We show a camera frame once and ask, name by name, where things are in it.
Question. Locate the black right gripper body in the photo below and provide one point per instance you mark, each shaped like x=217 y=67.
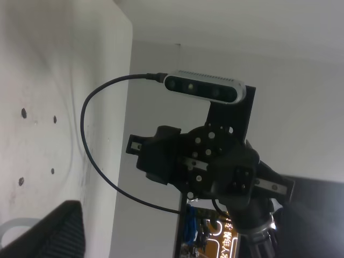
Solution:
x=194 y=151

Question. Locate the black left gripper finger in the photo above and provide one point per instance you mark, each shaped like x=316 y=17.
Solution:
x=59 y=234

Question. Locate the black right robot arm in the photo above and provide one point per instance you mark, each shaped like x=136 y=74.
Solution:
x=252 y=220

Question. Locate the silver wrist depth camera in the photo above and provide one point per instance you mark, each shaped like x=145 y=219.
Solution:
x=214 y=88

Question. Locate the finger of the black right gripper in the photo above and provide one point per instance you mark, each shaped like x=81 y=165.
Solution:
x=157 y=154
x=232 y=168

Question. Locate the dark shelf with clutter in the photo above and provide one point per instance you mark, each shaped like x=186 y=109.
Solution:
x=204 y=233

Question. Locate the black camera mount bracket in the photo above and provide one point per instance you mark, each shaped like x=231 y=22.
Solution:
x=234 y=118

